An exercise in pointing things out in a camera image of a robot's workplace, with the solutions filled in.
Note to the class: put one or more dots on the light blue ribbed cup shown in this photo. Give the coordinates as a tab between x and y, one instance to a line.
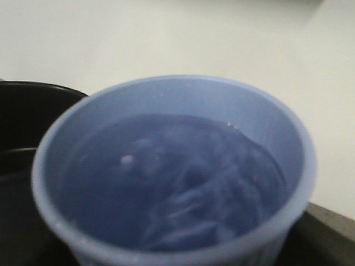
175	170

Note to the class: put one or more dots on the dark blue pot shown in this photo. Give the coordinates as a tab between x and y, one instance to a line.
27	111

